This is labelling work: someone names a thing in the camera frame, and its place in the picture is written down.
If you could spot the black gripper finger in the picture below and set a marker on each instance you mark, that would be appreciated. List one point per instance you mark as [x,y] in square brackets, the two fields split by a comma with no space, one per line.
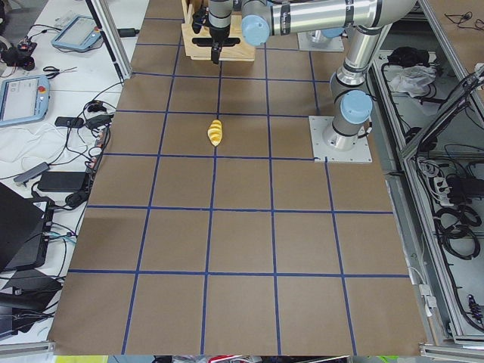
[216,50]

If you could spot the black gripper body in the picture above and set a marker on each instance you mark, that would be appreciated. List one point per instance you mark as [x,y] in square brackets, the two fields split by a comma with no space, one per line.
[217,33]

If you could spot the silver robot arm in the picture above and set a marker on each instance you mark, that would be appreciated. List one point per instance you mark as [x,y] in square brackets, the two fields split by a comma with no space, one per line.
[322,35]
[366,23]

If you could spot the wooden drawer cabinet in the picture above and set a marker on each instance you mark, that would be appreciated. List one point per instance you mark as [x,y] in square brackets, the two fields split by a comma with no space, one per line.
[220,12]

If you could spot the toy bread loaf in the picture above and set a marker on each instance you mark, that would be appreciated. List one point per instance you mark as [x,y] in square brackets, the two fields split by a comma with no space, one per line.
[215,132]

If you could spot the blue teach pendant far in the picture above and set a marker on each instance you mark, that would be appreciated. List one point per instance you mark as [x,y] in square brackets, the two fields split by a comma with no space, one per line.
[80,35]

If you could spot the blue teach pendant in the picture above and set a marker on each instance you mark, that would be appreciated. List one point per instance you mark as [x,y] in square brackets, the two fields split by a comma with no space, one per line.
[24,99]
[80,35]

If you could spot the black phone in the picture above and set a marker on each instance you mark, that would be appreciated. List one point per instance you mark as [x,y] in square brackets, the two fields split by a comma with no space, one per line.
[69,122]

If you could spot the blue teach pendant near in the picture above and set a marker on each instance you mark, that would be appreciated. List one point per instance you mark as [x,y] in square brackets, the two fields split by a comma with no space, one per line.
[24,99]

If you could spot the crumpled white cloth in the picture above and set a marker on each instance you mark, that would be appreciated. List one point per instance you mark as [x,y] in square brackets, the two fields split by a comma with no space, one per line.
[414,80]

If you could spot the black power adapter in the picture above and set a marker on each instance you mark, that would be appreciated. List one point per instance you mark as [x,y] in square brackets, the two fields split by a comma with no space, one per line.
[61,181]

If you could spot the black laptop computer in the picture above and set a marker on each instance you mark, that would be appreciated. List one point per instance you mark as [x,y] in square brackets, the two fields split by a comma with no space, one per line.
[25,223]

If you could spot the aluminium frame post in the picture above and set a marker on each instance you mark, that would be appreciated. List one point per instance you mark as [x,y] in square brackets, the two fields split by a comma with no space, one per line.
[103,18]

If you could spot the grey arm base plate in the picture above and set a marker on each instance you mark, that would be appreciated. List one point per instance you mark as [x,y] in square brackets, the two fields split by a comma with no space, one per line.
[330,147]

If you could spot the black handled scissors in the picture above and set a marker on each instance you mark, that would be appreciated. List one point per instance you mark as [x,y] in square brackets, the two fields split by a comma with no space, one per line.
[51,72]

